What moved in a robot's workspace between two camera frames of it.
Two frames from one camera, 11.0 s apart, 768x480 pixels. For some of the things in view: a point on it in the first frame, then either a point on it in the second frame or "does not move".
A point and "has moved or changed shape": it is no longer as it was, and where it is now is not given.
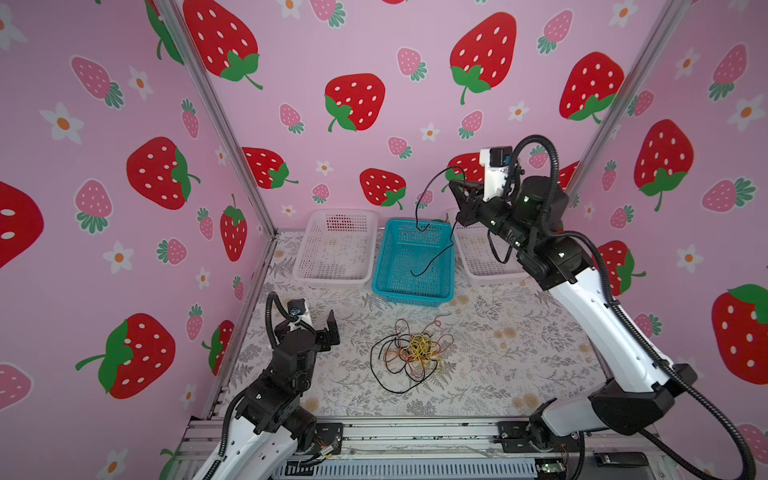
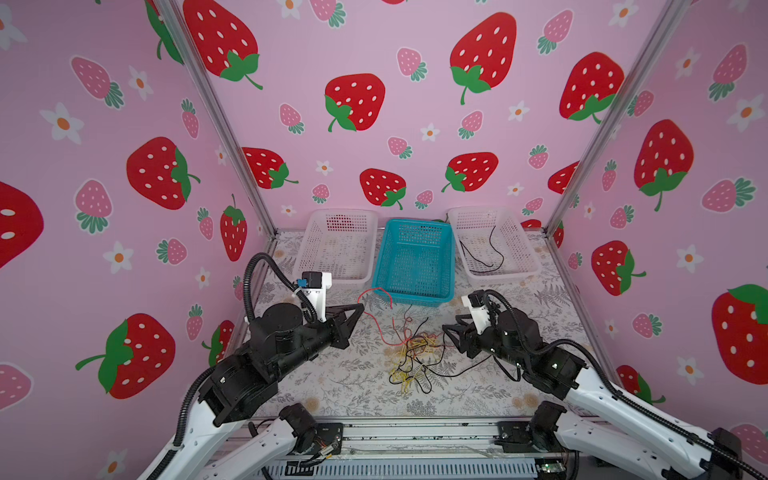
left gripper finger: x=296 y=304 -> x=338 y=314
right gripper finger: x=467 y=193 -> x=459 y=318
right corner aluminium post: x=632 y=99 does not move
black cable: x=417 y=214 -> x=464 y=248
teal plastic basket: x=415 y=262 does not move
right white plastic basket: x=486 y=258 does not move
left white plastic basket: x=335 y=247 does not move
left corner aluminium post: x=173 y=12 does not move
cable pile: x=402 y=360 has moved or changed shape
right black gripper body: x=498 y=217 -> x=490 y=340
